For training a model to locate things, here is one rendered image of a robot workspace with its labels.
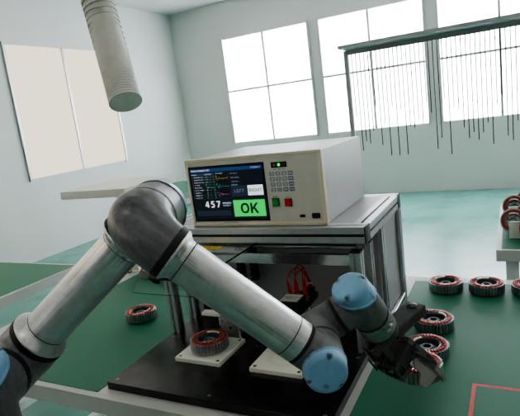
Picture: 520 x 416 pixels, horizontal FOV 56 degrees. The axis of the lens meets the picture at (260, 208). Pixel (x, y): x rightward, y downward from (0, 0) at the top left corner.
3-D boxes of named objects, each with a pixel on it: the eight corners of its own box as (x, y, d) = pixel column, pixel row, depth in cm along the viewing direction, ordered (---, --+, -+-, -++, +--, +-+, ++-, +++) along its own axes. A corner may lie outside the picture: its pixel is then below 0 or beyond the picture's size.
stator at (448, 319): (426, 338, 139) (425, 327, 139) (407, 323, 150) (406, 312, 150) (462, 331, 141) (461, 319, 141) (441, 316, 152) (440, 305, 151)
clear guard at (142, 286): (207, 298, 121) (204, 275, 120) (132, 293, 132) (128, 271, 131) (265, 257, 149) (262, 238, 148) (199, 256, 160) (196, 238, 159)
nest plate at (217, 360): (219, 367, 135) (219, 363, 134) (175, 361, 141) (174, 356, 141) (245, 342, 148) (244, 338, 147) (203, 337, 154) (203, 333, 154)
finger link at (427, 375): (434, 399, 106) (401, 374, 106) (446, 375, 109) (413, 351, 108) (443, 401, 103) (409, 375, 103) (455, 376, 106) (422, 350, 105)
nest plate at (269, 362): (301, 379, 123) (301, 375, 123) (249, 371, 130) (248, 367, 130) (322, 351, 136) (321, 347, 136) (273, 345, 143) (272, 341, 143)
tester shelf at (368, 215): (366, 244, 126) (365, 227, 125) (156, 243, 158) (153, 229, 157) (400, 206, 165) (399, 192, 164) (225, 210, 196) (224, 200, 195)
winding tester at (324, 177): (328, 224, 133) (319, 148, 129) (194, 226, 153) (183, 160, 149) (365, 196, 167) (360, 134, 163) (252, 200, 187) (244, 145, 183)
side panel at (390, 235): (390, 333, 146) (380, 228, 140) (380, 332, 148) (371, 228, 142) (407, 297, 170) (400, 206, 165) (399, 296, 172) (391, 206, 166)
